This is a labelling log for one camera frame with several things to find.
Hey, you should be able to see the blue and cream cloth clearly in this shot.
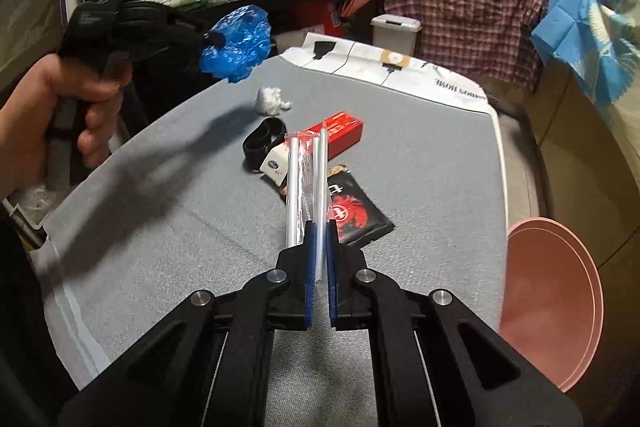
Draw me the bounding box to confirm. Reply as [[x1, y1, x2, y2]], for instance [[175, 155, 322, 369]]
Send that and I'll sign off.
[[530, 0, 640, 132]]

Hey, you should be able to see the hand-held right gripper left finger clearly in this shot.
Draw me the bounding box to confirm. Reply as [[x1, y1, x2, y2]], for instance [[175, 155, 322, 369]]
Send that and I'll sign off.
[[57, 221, 321, 427]]

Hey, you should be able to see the person's left hand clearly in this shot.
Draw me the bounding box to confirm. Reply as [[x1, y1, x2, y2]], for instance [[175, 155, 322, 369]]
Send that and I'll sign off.
[[0, 54, 133, 202]]

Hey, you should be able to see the pink plastic bin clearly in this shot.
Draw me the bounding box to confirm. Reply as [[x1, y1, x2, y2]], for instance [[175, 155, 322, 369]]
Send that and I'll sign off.
[[497, 217, 605, 394]]

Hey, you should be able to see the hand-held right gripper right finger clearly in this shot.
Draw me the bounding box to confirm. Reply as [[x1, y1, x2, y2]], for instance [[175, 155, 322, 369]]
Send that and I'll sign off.
[[325, 221, 586, 427]]

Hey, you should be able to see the white lidded bin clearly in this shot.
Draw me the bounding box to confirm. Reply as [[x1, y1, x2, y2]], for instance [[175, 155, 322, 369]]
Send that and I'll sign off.
[[370, 13, 423, 58]]

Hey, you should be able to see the clear pack of straws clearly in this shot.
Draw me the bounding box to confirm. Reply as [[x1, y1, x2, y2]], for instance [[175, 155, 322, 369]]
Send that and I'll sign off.
[[282, 119, 337, 303]]

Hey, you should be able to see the crumpled white tissue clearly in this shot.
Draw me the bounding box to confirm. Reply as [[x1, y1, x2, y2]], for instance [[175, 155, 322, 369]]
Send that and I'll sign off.
[[256, 87, 292, 116]]

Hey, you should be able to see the red plaid shirt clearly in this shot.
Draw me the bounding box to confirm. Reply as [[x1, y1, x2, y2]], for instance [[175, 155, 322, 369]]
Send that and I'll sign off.
[[382, 0, 551, 88]]

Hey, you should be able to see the black packet with red print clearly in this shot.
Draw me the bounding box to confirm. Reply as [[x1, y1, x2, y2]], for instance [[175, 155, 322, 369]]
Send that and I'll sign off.
[[325, 170, 395, 248]]

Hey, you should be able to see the red and white box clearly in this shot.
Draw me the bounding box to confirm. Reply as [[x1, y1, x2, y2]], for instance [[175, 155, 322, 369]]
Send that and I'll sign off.
[[260, 109, 365, 182]]

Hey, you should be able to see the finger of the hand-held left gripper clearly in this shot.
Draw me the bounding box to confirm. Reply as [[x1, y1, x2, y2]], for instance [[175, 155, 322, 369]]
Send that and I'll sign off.
[[150, 38, 223, 64], [167, 9, 226, 45]]

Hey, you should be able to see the blue plastic bag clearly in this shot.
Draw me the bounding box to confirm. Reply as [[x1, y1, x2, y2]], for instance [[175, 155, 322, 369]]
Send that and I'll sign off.
[[199, 5, 273, 84]]

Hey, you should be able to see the white printed cardboard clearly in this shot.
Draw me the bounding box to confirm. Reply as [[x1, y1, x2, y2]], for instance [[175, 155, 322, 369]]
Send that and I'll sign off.
[[282, 32, 501, 118]]

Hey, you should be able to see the red orange package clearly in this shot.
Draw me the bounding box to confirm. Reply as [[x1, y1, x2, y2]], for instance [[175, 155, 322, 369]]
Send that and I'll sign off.
[[320, 2, 376, 38]]

